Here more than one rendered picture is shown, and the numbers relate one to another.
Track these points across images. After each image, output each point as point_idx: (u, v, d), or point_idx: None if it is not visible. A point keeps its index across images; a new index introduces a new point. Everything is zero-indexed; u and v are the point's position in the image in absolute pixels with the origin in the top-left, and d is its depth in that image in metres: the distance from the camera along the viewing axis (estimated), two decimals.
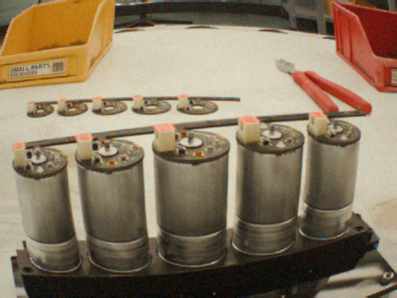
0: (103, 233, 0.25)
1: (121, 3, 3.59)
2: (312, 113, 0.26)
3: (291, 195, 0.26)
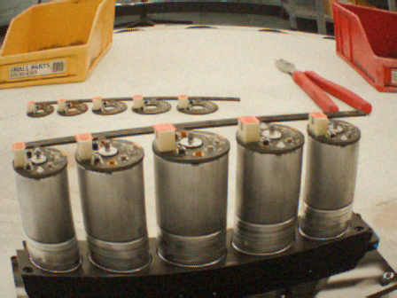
0: (103, 233, 0.25)
1: (121, 3, 3.59)
2: (312, 113, 0.26)
3: (291, 195, 0.26)
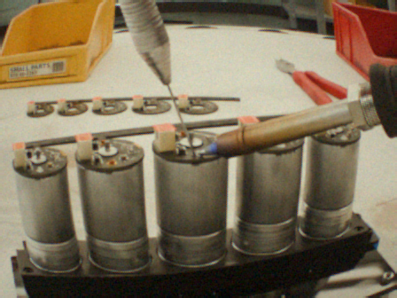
0: (103, 233, 0.25)
1: None
2: None
3: (291, 195, 0.26)
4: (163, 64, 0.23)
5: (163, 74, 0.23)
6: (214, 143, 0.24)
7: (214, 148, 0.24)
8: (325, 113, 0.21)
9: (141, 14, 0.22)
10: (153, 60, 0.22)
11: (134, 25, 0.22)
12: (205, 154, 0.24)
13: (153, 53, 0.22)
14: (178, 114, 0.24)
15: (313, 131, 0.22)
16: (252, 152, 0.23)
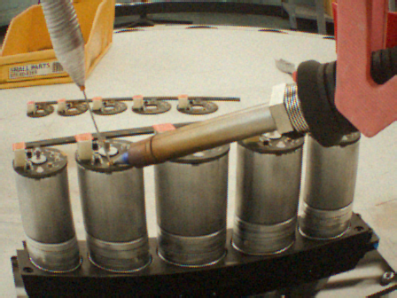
0: (103, 233, 0.25)
1: (121, 3, 3.59)
2: None
3: (291, 195, 0.26)
4: (76, 66, 0.22)
5: (77, 76, 0.22)
6: (127, 152, 0.23)
7: (126, 157, 0.23)
8: (242, 120, 0.21)
9: (58, 19, 0.21)
10: (68, 64, 0.22)
11: (52, 30, 0.21)
12: (119, 163, 0.24)
13: (68, 57, 0.21)
14: (94, 125, 0.23)
15: (227, 140, 0.21)
16: (160, 162, 0.23)
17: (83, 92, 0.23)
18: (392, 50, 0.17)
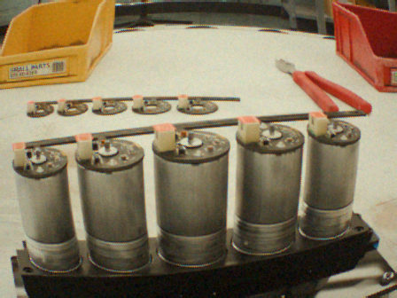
0: (103, 233, 0.25)
1: (121, 3, 3.59)
2: (312, 113, 0.26)
3: (291, 195, 0.26)
4: None
5: None
6: None
7: None
8: None
9: None
10: None
11: None
12: None
13: None
14: None
15: None
16: None
17: None
18: None
